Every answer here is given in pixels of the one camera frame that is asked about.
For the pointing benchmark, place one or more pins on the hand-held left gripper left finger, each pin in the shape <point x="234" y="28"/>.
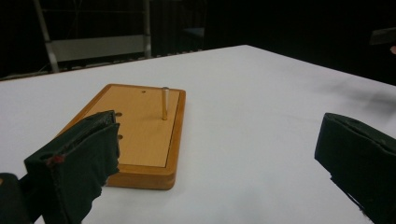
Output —
<point x="74" y="161"/>

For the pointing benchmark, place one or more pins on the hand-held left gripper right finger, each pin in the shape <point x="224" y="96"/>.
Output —
<point x="361" y="155"/>

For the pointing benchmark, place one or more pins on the wooden framed picture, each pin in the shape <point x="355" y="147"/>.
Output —
<point x="146" y="140"/>

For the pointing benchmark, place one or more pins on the brass peg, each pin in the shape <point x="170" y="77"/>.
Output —
<point x="165" y="104"/>

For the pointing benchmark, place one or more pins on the white table mat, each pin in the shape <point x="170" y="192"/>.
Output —
<point x="249" y="124"/>

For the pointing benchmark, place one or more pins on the white desk frame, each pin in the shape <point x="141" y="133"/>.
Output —
<point x="93" y="48"/>

